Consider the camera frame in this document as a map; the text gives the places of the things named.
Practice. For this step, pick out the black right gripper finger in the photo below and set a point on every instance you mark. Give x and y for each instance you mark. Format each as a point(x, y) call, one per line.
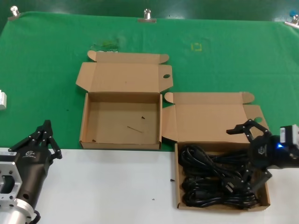
point(243, 127)
point(260, 179)

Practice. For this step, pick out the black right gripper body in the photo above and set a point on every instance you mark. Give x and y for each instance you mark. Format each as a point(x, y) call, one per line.
point(264, 151)

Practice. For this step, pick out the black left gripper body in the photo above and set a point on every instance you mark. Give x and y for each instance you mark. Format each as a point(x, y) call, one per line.
point(32, 168)

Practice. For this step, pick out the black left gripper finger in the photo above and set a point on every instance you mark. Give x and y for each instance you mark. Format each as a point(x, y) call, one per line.
point(32, 137)
point(50, 140)

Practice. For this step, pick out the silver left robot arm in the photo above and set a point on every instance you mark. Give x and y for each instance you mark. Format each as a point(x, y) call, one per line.
point(14, 213)

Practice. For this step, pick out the empty open cardboard box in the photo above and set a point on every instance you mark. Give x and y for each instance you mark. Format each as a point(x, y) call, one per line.
point(121, 119)

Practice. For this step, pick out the white charger adapter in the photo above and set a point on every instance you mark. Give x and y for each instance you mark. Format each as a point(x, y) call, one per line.
point(2, 100)

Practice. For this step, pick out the green table cloth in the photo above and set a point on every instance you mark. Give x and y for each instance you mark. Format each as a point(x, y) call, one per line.
point(46, 58)

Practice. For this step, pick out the thin brown stick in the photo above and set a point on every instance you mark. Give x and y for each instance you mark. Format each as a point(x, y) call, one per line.
point(135, 129)

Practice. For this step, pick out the clear plastic wrapper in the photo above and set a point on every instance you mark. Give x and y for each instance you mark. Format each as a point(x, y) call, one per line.
point(107, 45)

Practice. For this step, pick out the silver metal table clamp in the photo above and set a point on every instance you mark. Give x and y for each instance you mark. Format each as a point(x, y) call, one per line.
point(294, 21)
point(146, 16)
point(14, 12)

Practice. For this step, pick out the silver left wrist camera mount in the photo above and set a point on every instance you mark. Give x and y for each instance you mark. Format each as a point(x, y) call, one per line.
point(9, 179)

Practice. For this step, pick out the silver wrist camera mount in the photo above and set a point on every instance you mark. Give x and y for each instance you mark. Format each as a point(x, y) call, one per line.
point(9, 179)
point(290, 135)

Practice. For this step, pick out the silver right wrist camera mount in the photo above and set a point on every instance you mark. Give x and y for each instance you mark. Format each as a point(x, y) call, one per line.
point(290, 135)

